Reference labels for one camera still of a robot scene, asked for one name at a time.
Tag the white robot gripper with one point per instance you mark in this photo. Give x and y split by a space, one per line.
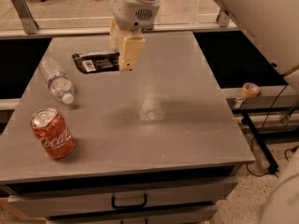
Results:
132 12

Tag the black rxbar chocolate wrapper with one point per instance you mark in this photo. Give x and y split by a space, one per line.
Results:
96 62

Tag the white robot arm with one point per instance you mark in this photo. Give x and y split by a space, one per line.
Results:
273 28

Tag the clear plastic water bottle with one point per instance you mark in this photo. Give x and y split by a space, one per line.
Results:
59 84

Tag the red coca-cola can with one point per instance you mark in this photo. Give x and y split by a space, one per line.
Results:
52 132

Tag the orange tape roll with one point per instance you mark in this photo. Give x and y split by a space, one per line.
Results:
250 89

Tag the grey upper drawer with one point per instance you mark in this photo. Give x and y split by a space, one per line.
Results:
123 197

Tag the grey drawer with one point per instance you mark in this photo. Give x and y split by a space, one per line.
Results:
176 215
123 197

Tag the grey lower drawer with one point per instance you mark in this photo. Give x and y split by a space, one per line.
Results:
176 215

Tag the black metal table leg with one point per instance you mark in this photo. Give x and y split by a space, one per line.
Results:
273 166

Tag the right metal railing bracket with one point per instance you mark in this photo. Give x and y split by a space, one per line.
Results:
223 19

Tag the metal railing bracket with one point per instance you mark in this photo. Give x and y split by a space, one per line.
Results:
223 19
29 25

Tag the left metal railing bracket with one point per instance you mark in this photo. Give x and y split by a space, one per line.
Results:
29 25

